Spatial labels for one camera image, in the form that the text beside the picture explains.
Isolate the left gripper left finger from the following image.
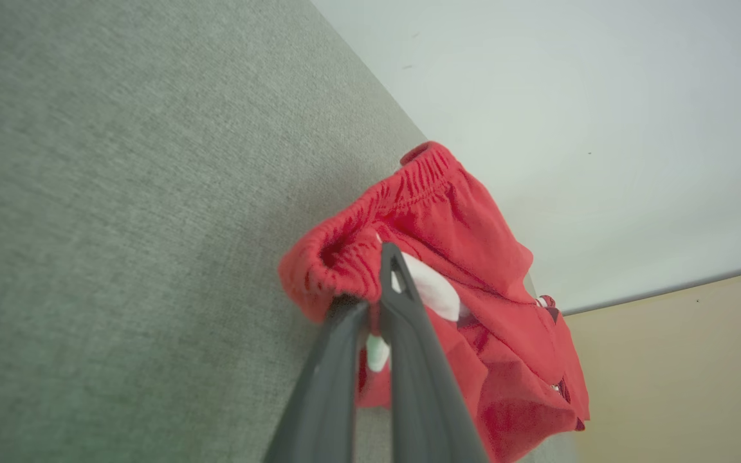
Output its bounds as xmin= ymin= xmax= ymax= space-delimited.
xmin=264 ymin=299 xmax=372 ymax=463

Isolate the red shorts white stripe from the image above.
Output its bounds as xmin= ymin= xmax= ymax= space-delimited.
xmin=278 ymin=141 xmax=592 ymax=463

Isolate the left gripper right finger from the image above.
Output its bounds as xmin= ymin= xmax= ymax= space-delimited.
xmin=377 ymin=242 xmax=491 ymax=463

